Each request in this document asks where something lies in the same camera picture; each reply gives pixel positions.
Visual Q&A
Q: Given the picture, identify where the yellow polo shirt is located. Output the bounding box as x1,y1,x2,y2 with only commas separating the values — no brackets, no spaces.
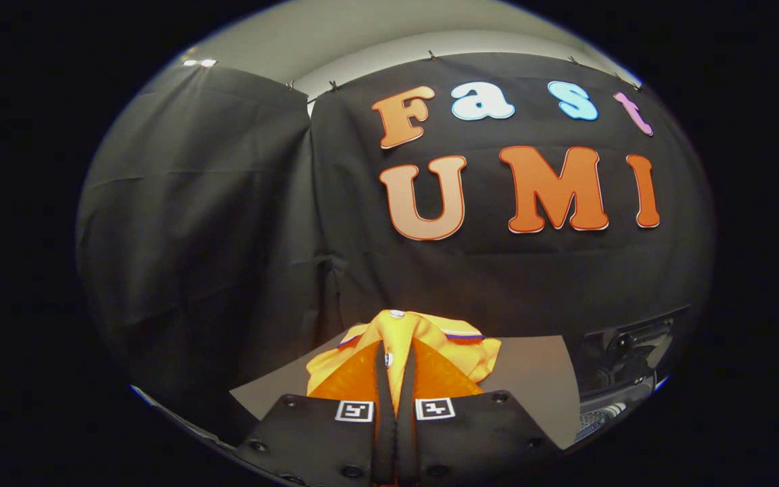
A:
306,309,502,415

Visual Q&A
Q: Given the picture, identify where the grey platform box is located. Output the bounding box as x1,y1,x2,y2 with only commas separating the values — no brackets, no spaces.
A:
229,334,581,451

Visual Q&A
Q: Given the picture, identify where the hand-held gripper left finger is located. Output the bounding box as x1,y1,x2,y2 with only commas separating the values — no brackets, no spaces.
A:
237,340,398,487

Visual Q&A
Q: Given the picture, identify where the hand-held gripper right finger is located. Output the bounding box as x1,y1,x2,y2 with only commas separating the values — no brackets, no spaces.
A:
396,338,560,487

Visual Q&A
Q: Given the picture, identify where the black backdrop cloth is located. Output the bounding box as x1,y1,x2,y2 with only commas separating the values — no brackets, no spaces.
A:
76,51,716,447

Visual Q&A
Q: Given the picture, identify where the dark glass washing machine lid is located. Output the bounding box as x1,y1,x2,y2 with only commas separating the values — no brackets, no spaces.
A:
582,306,693,397

